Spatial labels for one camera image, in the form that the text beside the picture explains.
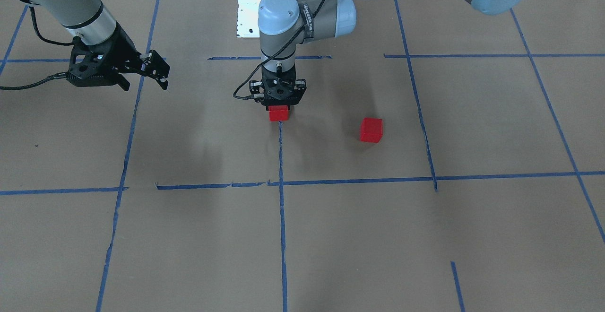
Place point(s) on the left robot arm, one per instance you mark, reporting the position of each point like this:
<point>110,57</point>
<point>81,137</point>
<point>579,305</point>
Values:
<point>284,24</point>

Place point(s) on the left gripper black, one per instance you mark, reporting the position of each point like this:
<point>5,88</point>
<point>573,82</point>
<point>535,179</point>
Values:
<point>299,86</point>

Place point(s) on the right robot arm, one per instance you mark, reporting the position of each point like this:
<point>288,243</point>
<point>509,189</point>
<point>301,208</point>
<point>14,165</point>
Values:
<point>90,20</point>

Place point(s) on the red block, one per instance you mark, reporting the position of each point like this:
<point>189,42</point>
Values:
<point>278,113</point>
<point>371,130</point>

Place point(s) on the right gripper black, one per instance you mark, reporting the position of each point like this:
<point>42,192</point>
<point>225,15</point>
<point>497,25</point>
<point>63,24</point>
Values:
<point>122,47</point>

